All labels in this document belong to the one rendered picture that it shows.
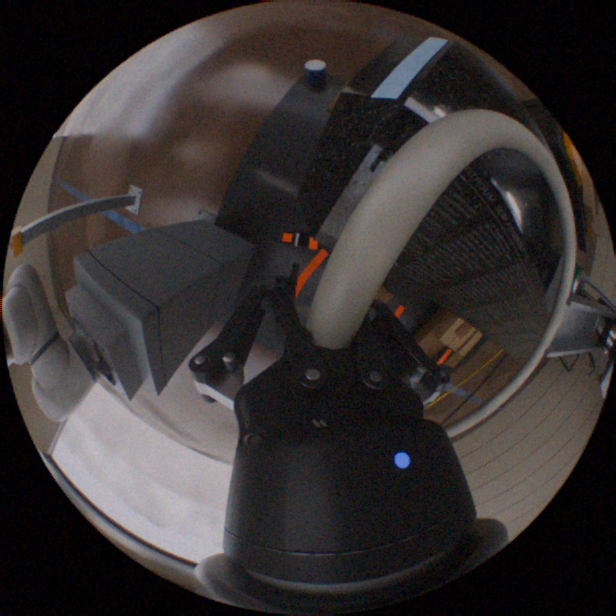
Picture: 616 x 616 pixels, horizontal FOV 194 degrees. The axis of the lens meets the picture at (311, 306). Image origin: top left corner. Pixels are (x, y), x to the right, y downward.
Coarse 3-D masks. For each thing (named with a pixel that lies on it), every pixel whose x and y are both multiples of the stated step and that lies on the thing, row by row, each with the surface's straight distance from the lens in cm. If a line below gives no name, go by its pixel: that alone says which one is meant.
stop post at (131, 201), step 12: (132, 192) 177; (84, 204) 150; (96, 204) 153; (108, 204) 159; (120, 204) 165; (132, 204) 172; (48, 216) 144; (60, 216) 144; (72, 216) 147; (84, 216) 152; (24, 228) 144; (36, 228) 141; (48, 228) 143; (12, 240) 138; (24, 240) 141
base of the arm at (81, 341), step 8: (72, 320) 70; (80, 328) 65; (72, 336) 66; (80, 336) 63; (88, 336) 61; (72, 344) 64; (80, 344) 62; (88, 344) 59; (96, 344) 58; (80, 352) 61; (88, 352) 61; (96, 352) 59; (88, 360) 61; (96, 360) 61; (88, 368) 61; (96, 368) 61; (104, 368) 61; (96, 376) 64; (104, 376) 60; (112, 376) 61; (112, 384) 68
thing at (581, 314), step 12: (576, 300) 49; (588, 300) 62; (564, 312) 53; (576, 312) 59; (588, 312) 67; (600, 312) 66; (612, 312) 90; (564, 324) 55; (576, 324) 62; (588, 324) 72; (540, 336) 50; (564, 336) 59; (576, 336) 67; (588, 336) 78; (552, 348) 50; (564, 348) 55; (576, 348) 62; (588, 348) 71; (600, 348) 88
